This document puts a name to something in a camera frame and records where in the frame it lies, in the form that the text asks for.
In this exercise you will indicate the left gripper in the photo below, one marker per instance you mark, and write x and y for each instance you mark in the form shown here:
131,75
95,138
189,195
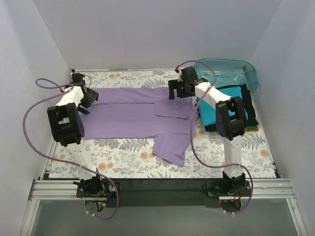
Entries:
91,97

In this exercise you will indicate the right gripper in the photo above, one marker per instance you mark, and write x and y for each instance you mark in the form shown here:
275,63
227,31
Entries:
175,89

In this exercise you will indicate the purple t shirt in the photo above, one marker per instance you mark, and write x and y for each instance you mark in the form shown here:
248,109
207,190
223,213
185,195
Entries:
143,113

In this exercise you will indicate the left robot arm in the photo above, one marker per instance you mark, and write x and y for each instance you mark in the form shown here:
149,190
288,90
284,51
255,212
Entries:
68,130

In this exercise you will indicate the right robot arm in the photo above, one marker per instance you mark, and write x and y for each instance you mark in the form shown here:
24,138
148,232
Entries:
231,122

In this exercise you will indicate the teal plastic bin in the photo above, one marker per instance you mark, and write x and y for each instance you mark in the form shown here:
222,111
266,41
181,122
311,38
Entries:
227,72

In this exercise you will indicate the floral table mat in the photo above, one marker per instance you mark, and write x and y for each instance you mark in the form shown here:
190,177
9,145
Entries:
134,158

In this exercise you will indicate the green folded t shirt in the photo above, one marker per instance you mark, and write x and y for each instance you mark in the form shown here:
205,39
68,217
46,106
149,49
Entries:
254,128

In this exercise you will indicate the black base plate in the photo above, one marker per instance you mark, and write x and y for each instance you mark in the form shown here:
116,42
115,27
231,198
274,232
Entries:
161,192

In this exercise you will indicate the aluminium frame rail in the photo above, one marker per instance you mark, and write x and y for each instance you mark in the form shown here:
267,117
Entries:
263,188

